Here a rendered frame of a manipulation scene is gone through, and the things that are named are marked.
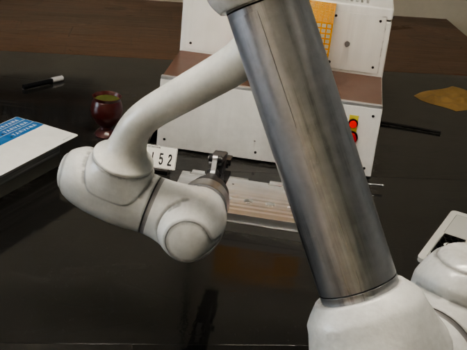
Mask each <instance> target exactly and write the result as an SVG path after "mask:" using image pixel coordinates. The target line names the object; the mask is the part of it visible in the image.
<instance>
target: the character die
mask: <svg viewBox="0 0 467 350"><path fill-rule="evenodd" d="M454 242H466V240H464V239H461V238H459V237H455V236H453V235H449V234H447V233H444V234H443V236H442V237H441V239H440V240H439V241H438V242H437V243H436V245H435V246H434V248H433V249H432V250H431V252H433V251H434V250H435V249H437V248H439V247H443V246H445V245H447V244H450V243H454Z"/></svg>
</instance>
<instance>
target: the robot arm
mask: <svg viewBox="0 0 467 350"><path fill-rule="evenodd" d="M207 1H208V4H209V5H210V7H212V9H214V11H215V12H217V13H218V14H219V15H220V16H227V18H228V20H229V24H230V27H231V30H232V33H233V36H234V38H233V39H232V40H231V41H230V42H229V43H228V44H227V45H226V46H224V47H223V48H221V50H219V51H218V52H216V53H214V54H213V55H212V56H210V57H208V58H207V59H205V60H203V61H201V62H200V63H198V64H197V65H195V66H194V67H191V68H190V69H188V70H187V71H185V72H184V73H182V74H180V75H178V76H177V77H175V78H173V79H172V80H171V81H169V82H167V83H166V84H164V85H162V86H160V87H159V88H157V89H156V90H154V91H153V92H151V93H149V94H148V95H146V96H145V97H143V98H141V100H139V101H138V102H136V103H135V104H134V105H132V106H131V107H130V108H129V109H128V110H127V111H126V112H125V113H124V115H123V116H122V117H121V119H120V120H119V122H118V123H117V125H116V127H115V129H114V130H113V132H112V134H111V136H110V137H109V139H108V140H103V141H101V142H99V143H98V144H96V146H95V147H79V148H76V149H72V150H71V151H70V152H69V153H67V154H65V156H64V157H63V159H62V160H61V162H60V165H59V168H58V173H57V184H58V187H59V188H60V192H61V194H62V195H63V196H64V197H65V198H66V199H67V200H68V201H69V202H70V203H72V204H73V205H75V206H76V207H77V208H79V209H81V210H82V211H84V212H86V213H88V214H90V215H92V216H94V217H96V218H98V219H100V220H103V221H105V222H108V223H109V224H112V225H115V226H119V227H121V228H127V229H130V230H132V231H136V232H139V233H142V234H143V235H146V236H147V237H149V238H151V239H153V240H154V241H156V242H157V243H159V244H160V245H161V247H162V248H163V250H164V251H165V252H166V253H167V254H168V255H169V256H170V257H172V258H173V259H175V260H178V261H180V262H183V263H192V262H195V261H198V260H201V259H202V258H204V257H206V256H207V255H209V254H210V252H212V250H214V248H215V247H216V246H217V245H218V243H219V241H220V240H221V238H222V236H223V234H224V230H225V228H226V224H227V213H228V210H229V204H230V202H229V191H228V188H227V186H226V184H227V181H228V179H229V177H230V175H231V171H227V170H225V168H227V169H228V167H229V166H230V165H231V161H232V158H233V156H230V155H228V152H226V151H217V150H215V151H214V152H213V154H212V155H211V154H209V156H208V161H209V162H208V163H209V164H210V165H211V168H210V169H208V170H207V172H206V175H203V176H200V177H199V178H196V179H195V180H193V181H191V182H190V183H189V184H184V183H178V182H176V181H171V180H169V179H166V178H163V177H161V176H159V175H157V174H155V173H154V160H153V158H152V156H151V154H150V153H149V152H148V151H147V143H148V140H149V138H150V137H151V135H152V134H153V133H154V132H155V131H156V130H157V129H158V128H160V127H161V126H163V125H165V124H167V123H168V122H171V121H172V120H174V119H176V118H178V117H180V116H182V115H184V114H186V113H188V112H190V111H191V110H194V109H196V108H197V107H199V106H201V105H203V104H205V103H207V102H209V101H211V100H213V99H214V98H216V97H218V96H220V95H222V94H224V93H226V92H228V91H230V90H232V89H234V88H236V87H238V86H239V85H241V84H242V83H244V82H245V81H247V80H248V81H249V85H250V87H251V90H252V94H253V96H254V100H255V102H256V106H257V108H258V111H259V115H260V118H261V121H262V124H263V127H264V130H265V134H266V136H267V139H268V142H269V145H270V148H271V151H272V155H273V157H274V160H275V163H276V166H277V169H278V172H279V176H280V179H281V182H282V185H283V187H284V191H285V193H286V197H287V200H288V203H289V206H290V209H291V212H292V214H293V218H294V220H295V224H296V227H297V230H298V233H299V236H300V239H301V242H302V246H303V248H304V252H305V254H306V258H307V260H308V263H309V267H310V269H311V273H312V275H313V279H314V281H315V284H316V287H317V290H318V294H319V297H320V298H319V299H318V300H317V301H316V302H315V305H314V307H313V309H312V311H311V314H310V316H309V320H308V322H307V330H308V334H309V350H467V242H454V243H450V244H447V245H445V246H443V247H439V248H437V249H435V250H434V251H433V252H431V253H430V254H429V255H428V256H427V257H426V258H425V259H424V260H423V261H422V262H421V263H420V264H419V265H418V266H417V268H415V270H414V272H413V276H412V277H411V281H409V280H407V279H406V278H404V277H403V276H400V275H397V272H396V269H395V265H394V263H393V259H392V257H391V253H390V250H389V247H388V244H387V241H386V238H385V235H384V231H383V228H382V225H381V222H380V220H379V215H378V213H377V209H376V207H375V203H374V201H373V198H372V194H371V191H370V188H369V185H368V182H367V178H366V175H365V172H364V170H363V166H362V164H361V159H360V157H359V153H358V151H357V147H356V144H355V141H354V138H353V135H352V132H351V129H350V125H349V122H348V120H347V116H346V114H345V110H344V107H343V103H342V101H341V97H340V94H339V92H338V88H337V85H336V82H335V79H334V75H333V73H332V70H331V66H330V64H329V60H328V57H327V54H326V51H325V47H324V44H323V42H322V38H321V36H320V31H319V29H318V25H317V23H316V19H315V16H314V14H313V10H312V7H311V4H310V1H309V0H207Z"/></svg>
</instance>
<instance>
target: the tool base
mask: <svg viewBox="0 0 467 350"><path fill-rule="evenodd" d="M190 174H199V175H204V174H205V171H201V170H196V169H193V170H192V172H190ZM268 185H273V186H279V187H282V186H283V185H282V183H280V182H276V181H270V183H268ZM225 230H226V231H235V232H239V233H248V234H252V235H261V236H266V237H271V238H279V239H285V240H293V241H298V242H301V239H300V236H299V233H298V231H295V230H290V229H285V228H277V227H271V226H263V225H258V224H250V223H245V222H236V221H231V220H227V224H226V228H225Z"/></svg>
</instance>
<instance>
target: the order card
mask: <svg viewBox="0 0 467 350"><path fill-rule="evenodd" d="M147 151H148V152H149V153H150V154H151V156H152V158H153V160H154V167H155V168H160V169H168V170H175V167H176V161H177V152H178V148H174V147H165V146H161V145H155V144H147Z"/></svg>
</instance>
